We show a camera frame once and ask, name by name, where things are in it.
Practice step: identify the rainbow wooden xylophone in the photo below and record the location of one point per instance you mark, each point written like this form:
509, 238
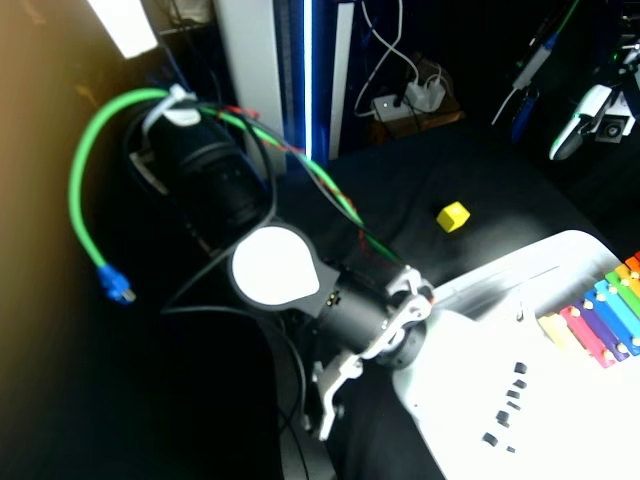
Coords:
595, 320

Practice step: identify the white plastic lid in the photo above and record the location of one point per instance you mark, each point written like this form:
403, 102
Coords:
575, 440

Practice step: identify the white adapter box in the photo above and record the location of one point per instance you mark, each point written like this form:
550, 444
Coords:
532, 65

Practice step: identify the brown cardboard piece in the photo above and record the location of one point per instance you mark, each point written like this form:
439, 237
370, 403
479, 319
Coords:
440, 122

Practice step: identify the yellow wooden cube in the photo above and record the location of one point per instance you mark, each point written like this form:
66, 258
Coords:
452, 217

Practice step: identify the white power strip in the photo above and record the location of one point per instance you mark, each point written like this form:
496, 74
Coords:
387, 107

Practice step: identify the black table cloth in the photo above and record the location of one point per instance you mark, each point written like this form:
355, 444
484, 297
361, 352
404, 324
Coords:
400, 200

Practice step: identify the white column with blue light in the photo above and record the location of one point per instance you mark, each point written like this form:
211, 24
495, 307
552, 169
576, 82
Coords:
250, 60

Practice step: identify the white metal rack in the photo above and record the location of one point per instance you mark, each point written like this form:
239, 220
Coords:
195, 12

